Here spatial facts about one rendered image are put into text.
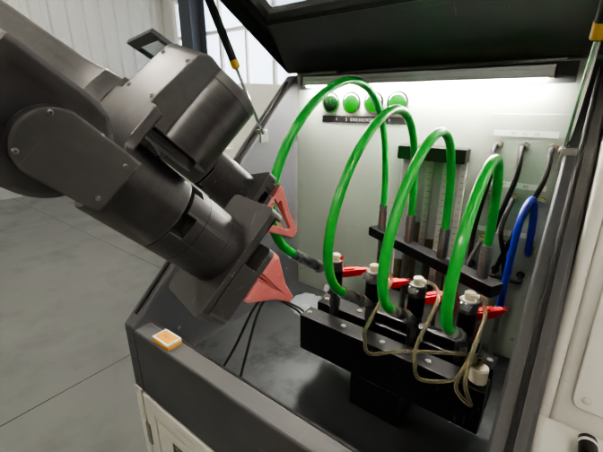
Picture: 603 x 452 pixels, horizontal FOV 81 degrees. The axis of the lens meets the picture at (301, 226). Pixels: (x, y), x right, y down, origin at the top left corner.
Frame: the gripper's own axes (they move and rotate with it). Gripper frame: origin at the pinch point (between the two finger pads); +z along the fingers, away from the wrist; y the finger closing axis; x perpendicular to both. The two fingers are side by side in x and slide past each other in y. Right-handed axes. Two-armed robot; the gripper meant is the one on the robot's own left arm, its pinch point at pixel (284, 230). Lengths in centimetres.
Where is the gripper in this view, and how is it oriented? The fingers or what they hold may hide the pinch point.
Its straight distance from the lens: 52.7
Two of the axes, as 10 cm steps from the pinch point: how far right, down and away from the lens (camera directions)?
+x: -4.8, 8.3, -3.1
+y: -6.0, -0.5, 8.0
